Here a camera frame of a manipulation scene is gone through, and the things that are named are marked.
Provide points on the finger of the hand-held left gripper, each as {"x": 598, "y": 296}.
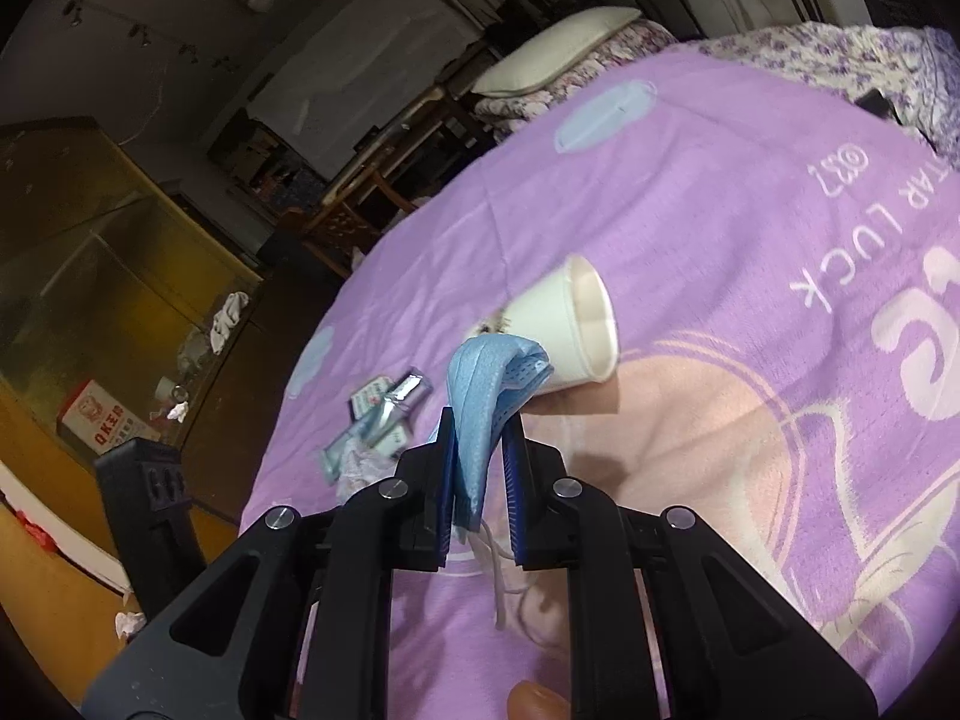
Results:
{"x": 150, "y": 517}

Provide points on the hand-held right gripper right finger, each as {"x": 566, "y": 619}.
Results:
{"x": 516, "y": 495}

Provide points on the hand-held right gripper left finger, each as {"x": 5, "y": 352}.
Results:
{"x": 448, "y": 465}

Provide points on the blue face mask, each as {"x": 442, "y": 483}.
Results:
{"x": 480, "y": 405}

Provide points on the white tissue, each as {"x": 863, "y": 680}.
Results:
{"x": 178, "y": 411}
{"x": 129, "y": 622}
{"x": 364, "y": 474}

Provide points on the silver foil wrapper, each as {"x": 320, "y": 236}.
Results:
{"x": 401, "y": 394}

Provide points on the white printed paper cup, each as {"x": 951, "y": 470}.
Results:
{"x": 555, "y": 322}

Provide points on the person's right hand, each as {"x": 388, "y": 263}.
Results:
{"x": 532, "y": 701}

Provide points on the white flat board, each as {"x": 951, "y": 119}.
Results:
{"x": 71, "y": 544}

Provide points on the red white box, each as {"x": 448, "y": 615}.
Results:
{"x": 101, "y": 420}

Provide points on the white cloth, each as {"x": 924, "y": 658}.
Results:
{"x": 225, "y": 319}

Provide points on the purple printed blanket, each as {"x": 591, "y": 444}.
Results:
{"x": 750, "y": 390}

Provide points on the dark wooden chair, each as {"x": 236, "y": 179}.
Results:
{"x": 352, "y": 217}

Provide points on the wooden glass cabinet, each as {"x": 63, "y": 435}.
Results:
{"x": 112, "y": 240}

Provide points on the dark wooden shelf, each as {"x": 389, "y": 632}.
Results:
{"x": 262, "y": 165}

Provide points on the white covered board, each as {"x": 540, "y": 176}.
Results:
{"x": 360, "y": 82}

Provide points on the white pillow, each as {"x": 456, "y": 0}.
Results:
{"x": 555, "y": 52}

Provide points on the folded floral quilt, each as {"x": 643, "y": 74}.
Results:
{"x": 641, "y": 41}

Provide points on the white hanging bulb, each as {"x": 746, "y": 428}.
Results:
{"x": 260, "y": 1}

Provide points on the black flat device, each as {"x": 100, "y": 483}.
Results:
{"x": 876, "y": 101}

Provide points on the floral bed sheet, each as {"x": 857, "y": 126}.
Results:
{"x": 825, "y": 52}

